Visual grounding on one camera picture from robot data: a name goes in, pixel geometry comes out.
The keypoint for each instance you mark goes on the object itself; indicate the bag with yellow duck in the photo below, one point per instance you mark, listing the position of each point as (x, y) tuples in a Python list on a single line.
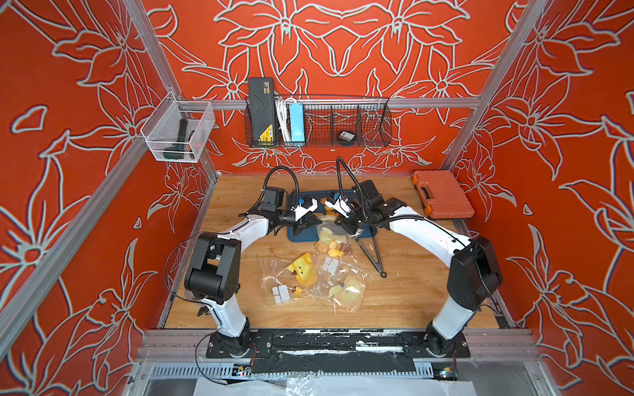
[(284, 281)]

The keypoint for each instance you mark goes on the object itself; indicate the dark blue tray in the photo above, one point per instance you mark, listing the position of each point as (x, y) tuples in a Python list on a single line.
[(313, 234)]

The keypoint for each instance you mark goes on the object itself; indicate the orange tool case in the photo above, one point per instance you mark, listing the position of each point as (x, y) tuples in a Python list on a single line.
[(441, 195)]

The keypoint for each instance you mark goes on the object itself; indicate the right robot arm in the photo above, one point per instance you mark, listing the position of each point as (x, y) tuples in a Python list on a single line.
[(474, 273)]

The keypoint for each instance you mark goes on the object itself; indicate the dark green screwdriver handle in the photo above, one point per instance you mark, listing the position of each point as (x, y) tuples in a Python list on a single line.
[(178, 149)]

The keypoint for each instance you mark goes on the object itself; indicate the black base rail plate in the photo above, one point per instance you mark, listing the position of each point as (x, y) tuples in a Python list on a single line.
[(336, 351)]

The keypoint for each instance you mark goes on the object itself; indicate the black metal tongs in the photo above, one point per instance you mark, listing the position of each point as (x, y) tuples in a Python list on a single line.
[(375, 258)]

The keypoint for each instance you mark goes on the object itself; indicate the clear bag lower right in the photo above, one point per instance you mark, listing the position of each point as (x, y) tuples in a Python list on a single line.
[(341, 283)]

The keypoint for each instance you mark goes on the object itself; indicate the black box in basket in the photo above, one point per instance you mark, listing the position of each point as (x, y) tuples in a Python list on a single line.
[(262, 111)]

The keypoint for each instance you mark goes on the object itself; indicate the light blue power bank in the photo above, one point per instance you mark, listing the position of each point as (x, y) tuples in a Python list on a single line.
[(296, 112)]

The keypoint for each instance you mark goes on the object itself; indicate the clear acrylic wall bin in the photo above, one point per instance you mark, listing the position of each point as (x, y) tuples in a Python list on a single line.
[(177, 130)]

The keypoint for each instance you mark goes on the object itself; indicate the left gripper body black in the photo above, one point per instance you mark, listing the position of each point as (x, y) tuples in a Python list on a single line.
[(286, 219)]

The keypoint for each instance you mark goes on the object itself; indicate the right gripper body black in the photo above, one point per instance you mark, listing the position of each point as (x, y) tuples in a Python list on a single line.
[(357, 217)]

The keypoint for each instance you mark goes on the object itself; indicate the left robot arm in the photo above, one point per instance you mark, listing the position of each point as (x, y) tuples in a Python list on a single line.
[(213, 274)]

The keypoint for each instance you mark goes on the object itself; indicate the black wire wall basket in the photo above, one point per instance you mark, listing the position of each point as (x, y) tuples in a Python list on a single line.
[(325, 116)]

